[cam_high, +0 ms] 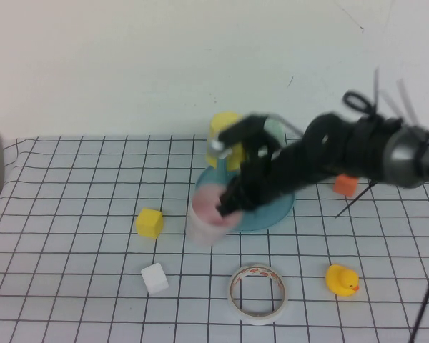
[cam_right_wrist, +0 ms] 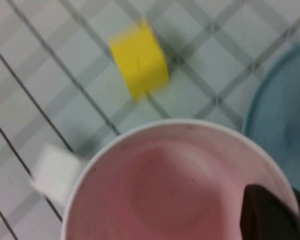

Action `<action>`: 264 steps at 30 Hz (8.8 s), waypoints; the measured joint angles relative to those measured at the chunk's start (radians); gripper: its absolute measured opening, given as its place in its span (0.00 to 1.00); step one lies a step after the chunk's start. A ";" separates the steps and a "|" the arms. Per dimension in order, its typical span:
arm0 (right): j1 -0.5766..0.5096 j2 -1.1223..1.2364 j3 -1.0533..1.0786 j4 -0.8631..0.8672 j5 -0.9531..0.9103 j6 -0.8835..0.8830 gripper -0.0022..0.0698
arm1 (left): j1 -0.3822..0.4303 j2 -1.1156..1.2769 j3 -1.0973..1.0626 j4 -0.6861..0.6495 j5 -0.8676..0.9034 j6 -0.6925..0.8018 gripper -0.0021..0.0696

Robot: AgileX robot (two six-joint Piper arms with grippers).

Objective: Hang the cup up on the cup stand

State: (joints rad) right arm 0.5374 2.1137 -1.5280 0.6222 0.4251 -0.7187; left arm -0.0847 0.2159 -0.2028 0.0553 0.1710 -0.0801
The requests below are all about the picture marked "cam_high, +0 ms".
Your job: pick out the green plastic cup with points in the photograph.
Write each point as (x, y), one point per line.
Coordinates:
(274, 128)

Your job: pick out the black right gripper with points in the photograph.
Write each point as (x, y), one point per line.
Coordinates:
(259, 178)

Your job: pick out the white cube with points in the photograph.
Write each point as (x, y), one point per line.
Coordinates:
(154, 280)

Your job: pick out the yellow cube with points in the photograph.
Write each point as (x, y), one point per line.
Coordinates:
(148, 225)

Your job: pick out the white tape roll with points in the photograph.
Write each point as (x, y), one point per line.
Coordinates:
(257, 318)

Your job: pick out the pink plastic cup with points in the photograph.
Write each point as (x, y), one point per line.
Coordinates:
(203, 228)

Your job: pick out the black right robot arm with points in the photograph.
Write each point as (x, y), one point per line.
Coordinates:
(397, 160)

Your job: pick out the grey zip tie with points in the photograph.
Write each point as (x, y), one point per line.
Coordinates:
(407, 101)
(391, 104)

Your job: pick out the blue cup stand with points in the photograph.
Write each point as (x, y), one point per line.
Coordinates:
(273, 218)

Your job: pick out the yellow plastic cup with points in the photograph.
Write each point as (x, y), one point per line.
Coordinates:
(220, 123)

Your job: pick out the orange cube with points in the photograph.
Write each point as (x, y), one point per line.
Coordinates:
(345, 186)

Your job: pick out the black zip tie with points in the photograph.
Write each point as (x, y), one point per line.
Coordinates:
(354, 201)

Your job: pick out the yellow rubber duck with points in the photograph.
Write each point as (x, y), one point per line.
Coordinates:
(337, 282)

